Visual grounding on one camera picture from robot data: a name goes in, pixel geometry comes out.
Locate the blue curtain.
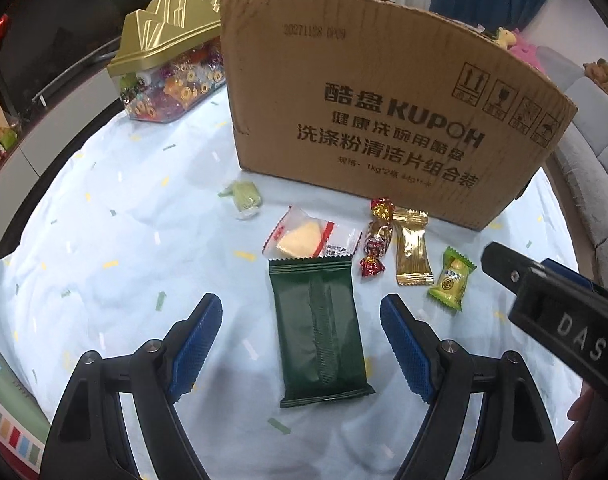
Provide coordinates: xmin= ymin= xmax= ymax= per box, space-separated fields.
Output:
xmin=528 ymin=0 xmax=573 ymax=48

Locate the brown cardboard box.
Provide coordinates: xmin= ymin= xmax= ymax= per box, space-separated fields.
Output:
xmin=219 ymin=0 xmax=579 ymax=233

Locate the grey white television cabinet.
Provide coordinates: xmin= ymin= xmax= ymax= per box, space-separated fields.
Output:
xmin=0 ymin=72 xmax=130 ymax=261

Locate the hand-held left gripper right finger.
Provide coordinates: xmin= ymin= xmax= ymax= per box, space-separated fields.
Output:
xmin=380 ymin=294 xmax=564 ymax=480

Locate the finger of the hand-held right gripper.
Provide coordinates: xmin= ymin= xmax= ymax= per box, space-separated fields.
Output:
xmin=478 ymin=241 xmax=542 ymax=295
xmin=538 ymin=258 xmax=608 ymax=303

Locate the dark green snack packet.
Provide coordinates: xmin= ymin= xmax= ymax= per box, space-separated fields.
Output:
xmin=268 ymin=255 xmax=375 ymax=409

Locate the black curved television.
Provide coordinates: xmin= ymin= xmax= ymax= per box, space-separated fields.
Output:
xmin=0 ymin=5 xmax=130 ymax=111

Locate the pink plush toy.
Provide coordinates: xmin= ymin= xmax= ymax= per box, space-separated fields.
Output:
xmin=508 ymin=32 xmax=544 ymax=68

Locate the gold-lidded clear candy container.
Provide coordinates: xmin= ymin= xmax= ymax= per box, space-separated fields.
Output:
xmin=107 ymin=0 xmax=228 ymax=124

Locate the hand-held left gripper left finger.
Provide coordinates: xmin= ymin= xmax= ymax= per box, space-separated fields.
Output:
xmin=44 ymin=292 xmax=223 ymax=480

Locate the clear packet with yellow pastry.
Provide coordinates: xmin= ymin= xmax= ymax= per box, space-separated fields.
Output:
xmin=262 ymin=205 xmax=362 ymax=261

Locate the person's right hand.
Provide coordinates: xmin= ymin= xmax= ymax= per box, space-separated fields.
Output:
xmin=556 ymin=392 xmax=608 ymax=480

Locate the grey sectional sofa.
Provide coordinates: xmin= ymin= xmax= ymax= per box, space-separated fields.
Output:
xmin=531 ymin=45 xmax=608 ymax=306

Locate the gold foil snack packet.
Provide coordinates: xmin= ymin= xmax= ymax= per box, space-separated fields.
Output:
xmin=393 ymin=207 xmax=429 ymax=287

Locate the light blue confetti tablecloth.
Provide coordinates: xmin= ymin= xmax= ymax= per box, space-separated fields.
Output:
xmin=0 ymin=85 xmax=584 ymax=480

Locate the pale green candy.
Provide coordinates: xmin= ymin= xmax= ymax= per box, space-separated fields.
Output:
xmin=219 ymin=180 xmax=265 ymax=221

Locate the red gold foil candy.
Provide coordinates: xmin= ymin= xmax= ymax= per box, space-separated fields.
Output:
xmin=360 ymin=197 xmax=395 ymax=279

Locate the green yellow candy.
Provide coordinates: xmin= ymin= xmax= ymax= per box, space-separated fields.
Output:
xmin=428 ymin=246 xmax=477 ymax=311

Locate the brown plush toy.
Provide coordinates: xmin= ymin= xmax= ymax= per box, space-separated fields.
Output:
xmin=584 ymin=57 xmax=608 ymax=96

